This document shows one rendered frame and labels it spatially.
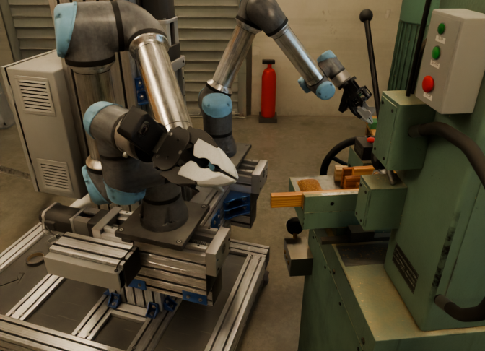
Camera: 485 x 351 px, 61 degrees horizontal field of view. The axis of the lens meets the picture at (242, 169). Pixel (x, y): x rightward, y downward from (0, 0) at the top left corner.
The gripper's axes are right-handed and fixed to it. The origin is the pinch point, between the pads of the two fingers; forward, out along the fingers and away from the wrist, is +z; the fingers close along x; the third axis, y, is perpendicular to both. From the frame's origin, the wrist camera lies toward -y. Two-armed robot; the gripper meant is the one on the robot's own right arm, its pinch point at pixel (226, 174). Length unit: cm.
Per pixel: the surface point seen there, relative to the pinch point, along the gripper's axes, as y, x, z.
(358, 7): 243, -227, -153
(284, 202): 61, -9, -23
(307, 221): 66, -8, -17
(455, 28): 14.3, -39.0, 14.3
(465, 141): 24.6, -25.2, 20.8
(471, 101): 24.9, -32.9, 18.9
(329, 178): 78, -25, -22
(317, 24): 239, -200, -180
